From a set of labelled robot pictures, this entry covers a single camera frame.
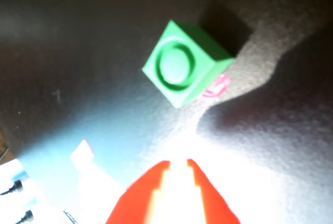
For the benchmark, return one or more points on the white numbered grid paper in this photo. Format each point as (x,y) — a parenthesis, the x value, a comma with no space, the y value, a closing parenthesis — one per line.
(104,198)

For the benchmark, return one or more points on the green cube with round recess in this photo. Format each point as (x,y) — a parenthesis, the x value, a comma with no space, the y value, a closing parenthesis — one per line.
(179,65)

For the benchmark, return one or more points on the pink tape strip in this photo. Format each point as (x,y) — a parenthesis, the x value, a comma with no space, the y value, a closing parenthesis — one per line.
(83,152)

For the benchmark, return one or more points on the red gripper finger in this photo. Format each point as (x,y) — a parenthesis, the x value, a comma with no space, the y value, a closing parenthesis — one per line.
(135,198)
(210,203)

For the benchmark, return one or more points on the black perforated strip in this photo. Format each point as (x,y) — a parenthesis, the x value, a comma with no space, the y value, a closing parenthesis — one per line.
(70,216)

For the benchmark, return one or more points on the small pink tape mark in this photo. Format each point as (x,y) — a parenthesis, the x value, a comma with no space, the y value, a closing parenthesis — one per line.
(217,88)

